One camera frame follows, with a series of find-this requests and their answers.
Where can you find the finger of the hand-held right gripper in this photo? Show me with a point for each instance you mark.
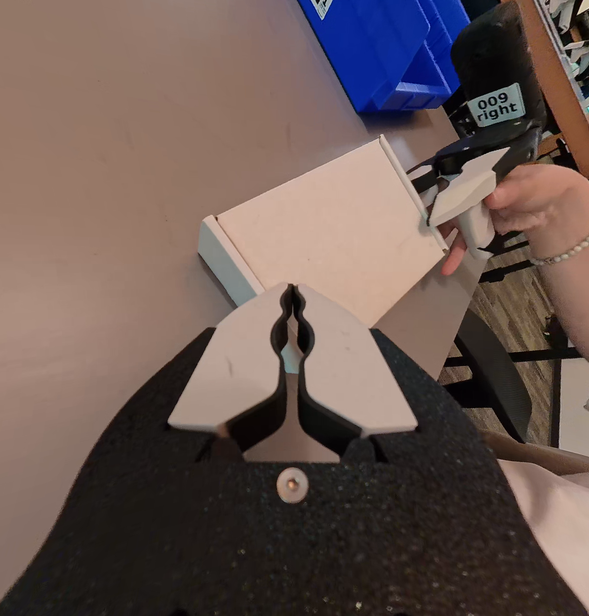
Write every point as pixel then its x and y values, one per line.
pixel 467 190
pixel 430 192

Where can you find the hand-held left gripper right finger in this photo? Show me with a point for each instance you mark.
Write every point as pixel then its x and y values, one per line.
pixel 352 375

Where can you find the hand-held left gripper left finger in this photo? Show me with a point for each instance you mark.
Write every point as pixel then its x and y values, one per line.
pixel 236 365

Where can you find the white cardboard box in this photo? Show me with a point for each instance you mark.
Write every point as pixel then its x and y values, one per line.
pixel 333 226

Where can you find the blue plastic bin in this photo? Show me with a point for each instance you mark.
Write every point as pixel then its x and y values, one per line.
pixel 371 48

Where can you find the person's right forearm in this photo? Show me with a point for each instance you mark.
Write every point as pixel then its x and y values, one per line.
pixel 583 298

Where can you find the person's right hand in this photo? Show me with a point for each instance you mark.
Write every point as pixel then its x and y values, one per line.
pixel 549 202

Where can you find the wooden table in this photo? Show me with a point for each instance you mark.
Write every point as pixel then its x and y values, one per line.
pixel 559 82

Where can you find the black mesh chair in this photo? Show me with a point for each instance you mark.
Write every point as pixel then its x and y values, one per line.
pixel 496 375

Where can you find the person's pale pink garment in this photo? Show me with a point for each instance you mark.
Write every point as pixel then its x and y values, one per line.
pixel 564 519

